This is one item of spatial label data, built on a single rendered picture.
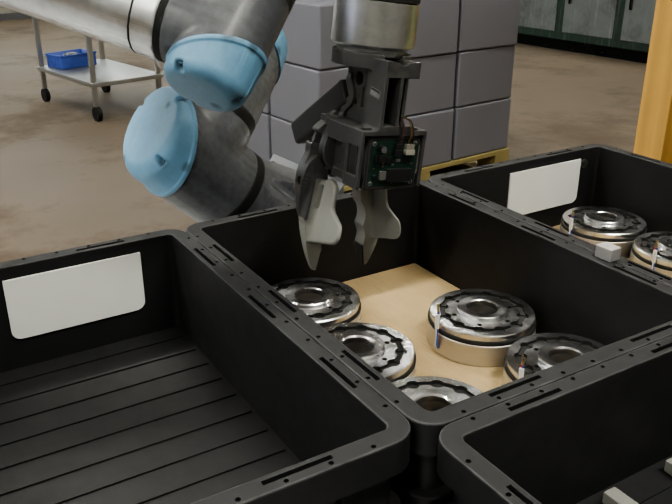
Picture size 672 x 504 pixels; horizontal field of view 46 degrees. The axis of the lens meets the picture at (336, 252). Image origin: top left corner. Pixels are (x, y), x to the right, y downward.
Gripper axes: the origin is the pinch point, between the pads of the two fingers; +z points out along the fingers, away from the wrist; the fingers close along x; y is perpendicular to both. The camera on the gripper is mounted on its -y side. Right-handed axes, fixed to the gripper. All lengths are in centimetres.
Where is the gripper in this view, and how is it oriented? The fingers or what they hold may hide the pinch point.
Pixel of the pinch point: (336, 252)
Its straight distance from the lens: 79.4
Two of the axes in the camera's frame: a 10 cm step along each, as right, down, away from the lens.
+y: 5.3, 3.3, -7.8
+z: -1.1, 9.4, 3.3
